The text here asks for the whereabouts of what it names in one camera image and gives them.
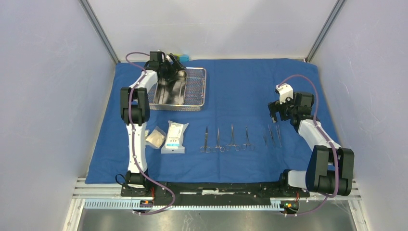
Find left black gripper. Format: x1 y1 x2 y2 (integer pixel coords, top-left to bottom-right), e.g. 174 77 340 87
160 54 186 84

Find steel toothed tissue forceps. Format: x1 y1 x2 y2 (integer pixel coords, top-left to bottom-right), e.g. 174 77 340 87
268 125 276 147

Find metal mesh tray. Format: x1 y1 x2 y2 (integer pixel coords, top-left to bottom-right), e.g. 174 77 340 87
148 67 206 111

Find steel needle holder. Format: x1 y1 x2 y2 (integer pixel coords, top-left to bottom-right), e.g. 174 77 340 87
242 126 255 151

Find blue surgical wrap cloth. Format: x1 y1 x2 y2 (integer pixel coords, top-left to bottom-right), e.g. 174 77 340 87
85 58 353 185

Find steel hemostat forceps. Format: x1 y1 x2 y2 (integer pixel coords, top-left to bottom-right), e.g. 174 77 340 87
225 124 240 151

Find steel ring-handled forceps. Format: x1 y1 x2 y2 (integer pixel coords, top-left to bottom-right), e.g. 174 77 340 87
212 129 225 153

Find beige gauze packet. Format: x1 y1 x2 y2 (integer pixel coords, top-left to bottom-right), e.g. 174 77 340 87
146 126 166 149

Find steel surgical scissors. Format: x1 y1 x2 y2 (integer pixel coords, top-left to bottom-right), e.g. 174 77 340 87
200 127 211 153

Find white sterile packet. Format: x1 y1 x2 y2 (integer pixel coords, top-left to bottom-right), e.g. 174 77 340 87
161 120 189 154

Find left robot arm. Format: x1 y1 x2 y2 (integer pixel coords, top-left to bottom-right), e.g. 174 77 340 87
120 51 187 196

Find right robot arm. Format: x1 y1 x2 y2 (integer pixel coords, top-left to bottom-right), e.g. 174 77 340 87
268 92 355 197

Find cyan blue block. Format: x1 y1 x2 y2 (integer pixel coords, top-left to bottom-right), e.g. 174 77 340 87
178 54 190 62

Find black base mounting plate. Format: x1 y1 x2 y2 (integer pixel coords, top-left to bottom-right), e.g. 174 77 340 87
119 182 310 206

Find slotted cable duct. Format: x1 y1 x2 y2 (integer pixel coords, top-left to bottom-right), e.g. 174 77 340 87
83 199 297 212

